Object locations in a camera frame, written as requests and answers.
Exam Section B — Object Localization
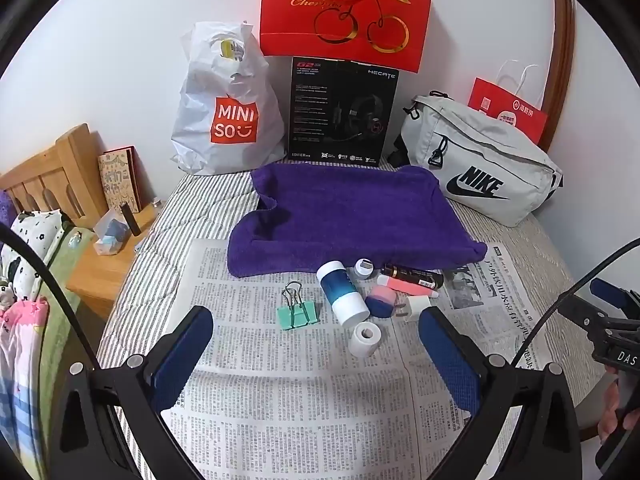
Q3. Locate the wooden headboard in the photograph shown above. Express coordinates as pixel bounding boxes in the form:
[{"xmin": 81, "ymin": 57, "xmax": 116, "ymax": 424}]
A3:
[{"xmin": 0, "ymin": 122, "xmax": 108, "ymax": 231}]

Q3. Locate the blue and white bottle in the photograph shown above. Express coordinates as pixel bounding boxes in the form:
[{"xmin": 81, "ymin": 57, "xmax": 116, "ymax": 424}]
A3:
[{"xmin": 316, "ymin": 261, "xmax": 371, "ymax": 328}]

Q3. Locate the brown wooden frame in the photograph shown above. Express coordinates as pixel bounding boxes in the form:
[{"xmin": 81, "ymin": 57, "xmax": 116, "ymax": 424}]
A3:
[{"xmin": 542, "ymin": 0, "xmax": 577, "ymax": 153}]

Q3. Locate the pink marker pen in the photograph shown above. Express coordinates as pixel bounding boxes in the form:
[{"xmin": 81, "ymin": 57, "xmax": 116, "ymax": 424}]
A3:
[{"xmin": 376, "ymin": 274, "xmax": 441, "ymax": 299}]

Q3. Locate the newspaper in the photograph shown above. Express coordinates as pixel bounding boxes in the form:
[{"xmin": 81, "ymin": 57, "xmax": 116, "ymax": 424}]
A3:
[{"xmin": 160, "ymin": 237, "xmax": 551, "ymax": 480}]

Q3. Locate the pink printed cloth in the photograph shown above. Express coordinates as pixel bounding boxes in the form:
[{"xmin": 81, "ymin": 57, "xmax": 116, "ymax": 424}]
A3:
[{"xmin": 0, "ymin": 295, "xmax": 51, "ymax": 461}]

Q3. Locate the black headset box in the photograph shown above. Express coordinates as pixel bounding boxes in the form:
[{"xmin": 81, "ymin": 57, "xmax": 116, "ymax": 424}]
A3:
[{"xmin": 286, "ymin": 56, "xmax": 400, "ymax": 168}]

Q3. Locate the wooden nightstand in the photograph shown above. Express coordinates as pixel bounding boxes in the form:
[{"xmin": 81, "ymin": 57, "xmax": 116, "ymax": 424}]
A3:
[{"xmin": 65, "ymin": 202, "xmax": 161, "ymax": 321}]

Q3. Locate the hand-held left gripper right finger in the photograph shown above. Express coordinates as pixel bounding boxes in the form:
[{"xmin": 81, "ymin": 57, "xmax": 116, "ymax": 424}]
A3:
[{"xmin": 417, "ymin": 306, "xmax": 583, "ymax": 480}]

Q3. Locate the purple towel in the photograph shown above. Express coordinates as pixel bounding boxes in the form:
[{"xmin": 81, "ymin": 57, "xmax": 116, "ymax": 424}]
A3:
[{"xmin": 227, "ymin": 164, "xmax": 488, "ymax": 279}]

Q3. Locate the black cylinder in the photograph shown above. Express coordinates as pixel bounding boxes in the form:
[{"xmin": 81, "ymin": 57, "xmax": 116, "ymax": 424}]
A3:
[{"xmin": 119, "ymin": 201, "xmax": 142, "ymax": 236}]

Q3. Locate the grey waist bag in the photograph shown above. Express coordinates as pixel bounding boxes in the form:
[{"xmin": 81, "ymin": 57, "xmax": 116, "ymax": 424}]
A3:
[{"xmin": 397, "ymin": 91, "xmax": 565, "ymax": 227}]

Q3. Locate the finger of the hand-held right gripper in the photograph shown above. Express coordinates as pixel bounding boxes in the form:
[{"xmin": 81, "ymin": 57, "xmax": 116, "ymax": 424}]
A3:
[
  {"xmin": 562, "ymin": 296, "xmax": 610, "ymax": 332},
  {"xmin": 589, "ymin": 278, "xmax": 640, "ymax": 312}
]

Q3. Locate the pink and blue small container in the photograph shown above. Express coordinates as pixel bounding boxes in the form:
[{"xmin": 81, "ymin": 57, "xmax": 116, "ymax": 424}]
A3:
[{"xmin": 365, "ymin": 287, "xmax": 399, "ymax": 319}]

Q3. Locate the brown patterned notebook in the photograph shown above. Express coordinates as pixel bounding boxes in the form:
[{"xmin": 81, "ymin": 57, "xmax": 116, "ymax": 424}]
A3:
[{"xmin": 97, "ymin": 146, "xmax": 144, "ymax": 211}]

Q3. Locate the green binder clip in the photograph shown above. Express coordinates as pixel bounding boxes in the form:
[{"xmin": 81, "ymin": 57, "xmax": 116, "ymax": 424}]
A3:
[{"xmin": 276, "ymin": 282, "xmax": 319, "ymax": 331}]

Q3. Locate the black cable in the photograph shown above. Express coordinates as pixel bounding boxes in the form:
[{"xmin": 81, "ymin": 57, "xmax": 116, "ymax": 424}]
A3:
[
  {"xmin": 450, "ymin": 239, "xmax": 640, "ymax": 480},
  {"xmin": 0, "ymin": 224, "xmax": 201, "ymax": 480}
]

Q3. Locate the large red gift bag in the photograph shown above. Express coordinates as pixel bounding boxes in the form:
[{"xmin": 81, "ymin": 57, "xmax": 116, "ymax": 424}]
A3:
[{"xmin": 259, "ymin": 0, "xmax": 436, "ymax": 74}]

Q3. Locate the green blanket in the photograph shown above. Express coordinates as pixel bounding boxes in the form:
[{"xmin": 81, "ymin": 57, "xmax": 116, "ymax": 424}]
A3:
[{"xmin": 37, "ymin": 225, "xmax": 98, "ymax": 401}]

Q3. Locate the person's right hand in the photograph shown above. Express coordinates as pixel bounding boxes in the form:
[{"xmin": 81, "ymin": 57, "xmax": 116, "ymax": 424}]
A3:
[{"xmin": 596, "ymin": 365, "xmax": 626, "ymax": 442}]

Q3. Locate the white plastic shopping bag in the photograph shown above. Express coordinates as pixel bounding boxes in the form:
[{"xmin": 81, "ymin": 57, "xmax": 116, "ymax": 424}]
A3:
[{"xmin": 170, "ymin": 21, "xmax": 289, "ymax": 176}]

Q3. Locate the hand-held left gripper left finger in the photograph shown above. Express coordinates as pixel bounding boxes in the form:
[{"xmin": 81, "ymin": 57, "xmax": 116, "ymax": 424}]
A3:
[{"xmin": 50, "ymin": 305, "xmax": 216, "ymax": 480}]

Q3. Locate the panda print pillow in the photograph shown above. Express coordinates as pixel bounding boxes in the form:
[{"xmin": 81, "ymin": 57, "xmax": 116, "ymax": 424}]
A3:
[{"xmin": 0, "ymin": 209, "xmax": 76, "ymax": 306}]

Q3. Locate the purple fluffy cushion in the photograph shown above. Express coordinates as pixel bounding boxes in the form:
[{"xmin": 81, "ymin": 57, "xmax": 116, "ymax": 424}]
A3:
[{"xmin": 0, "ymin": 190, "xmax": 17, "ymax": 228}]

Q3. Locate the plastic bag with blue item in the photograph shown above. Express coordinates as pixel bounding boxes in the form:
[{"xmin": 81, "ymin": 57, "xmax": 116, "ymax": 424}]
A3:
[{"xmin": 94, "ymin": 209, "xmax": 132, "ymax": 257}]

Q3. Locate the white tape roll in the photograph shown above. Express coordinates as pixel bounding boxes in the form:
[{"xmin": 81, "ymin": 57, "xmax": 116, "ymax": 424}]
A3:
[{"xmin": 348, "ymin": 321, "xmax": 386, "ymax": 359}]

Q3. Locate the small red paper bag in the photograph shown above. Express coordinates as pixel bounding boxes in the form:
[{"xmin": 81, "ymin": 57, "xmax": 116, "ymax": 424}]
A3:
[{"xmin": 467, "ymin": 60, "xmax": 549, "ymax": 153}]

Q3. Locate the white charger plug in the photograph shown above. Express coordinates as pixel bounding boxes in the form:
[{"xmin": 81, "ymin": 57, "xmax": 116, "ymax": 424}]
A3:
[{"xmin": 397, "ymin": 295, "xmax": 431, "ymax": 324}]

